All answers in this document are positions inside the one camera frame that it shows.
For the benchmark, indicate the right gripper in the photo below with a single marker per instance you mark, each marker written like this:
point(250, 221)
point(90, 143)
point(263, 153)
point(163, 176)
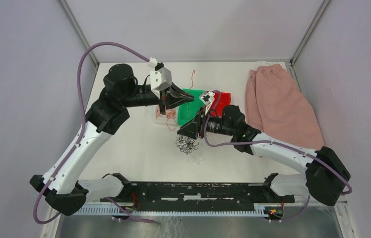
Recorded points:
point(192, 129)

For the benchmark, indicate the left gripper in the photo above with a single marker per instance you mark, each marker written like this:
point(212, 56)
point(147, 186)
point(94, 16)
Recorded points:
point(175, 96)

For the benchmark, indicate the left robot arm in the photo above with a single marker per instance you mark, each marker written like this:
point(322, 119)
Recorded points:
point(61, 186)

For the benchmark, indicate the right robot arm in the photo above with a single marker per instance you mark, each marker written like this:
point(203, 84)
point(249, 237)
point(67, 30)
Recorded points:
point(320, 173)

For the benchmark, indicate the green plastic bin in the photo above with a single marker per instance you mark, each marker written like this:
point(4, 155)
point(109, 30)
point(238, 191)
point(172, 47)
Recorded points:
point(187, 111)

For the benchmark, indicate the red plastic bin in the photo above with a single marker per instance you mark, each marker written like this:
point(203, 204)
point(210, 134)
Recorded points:
point(224, 101)

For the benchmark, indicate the pink cloth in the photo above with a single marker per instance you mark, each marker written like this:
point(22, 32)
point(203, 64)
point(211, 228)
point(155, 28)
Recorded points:
point(274, 105)

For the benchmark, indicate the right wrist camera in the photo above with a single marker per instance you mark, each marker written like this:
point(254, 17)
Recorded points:
point(210, 99)

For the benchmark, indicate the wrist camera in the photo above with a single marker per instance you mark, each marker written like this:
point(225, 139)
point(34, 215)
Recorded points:
point(160, 77)
point(210, 99)

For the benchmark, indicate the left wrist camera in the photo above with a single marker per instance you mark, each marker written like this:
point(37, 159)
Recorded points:
point(160, 77)

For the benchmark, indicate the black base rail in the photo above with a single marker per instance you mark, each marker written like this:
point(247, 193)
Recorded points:
point(149, 196)

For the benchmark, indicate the white toothed cable duct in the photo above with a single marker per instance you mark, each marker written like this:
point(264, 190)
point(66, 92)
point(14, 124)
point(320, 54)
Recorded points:
point(112, 210)

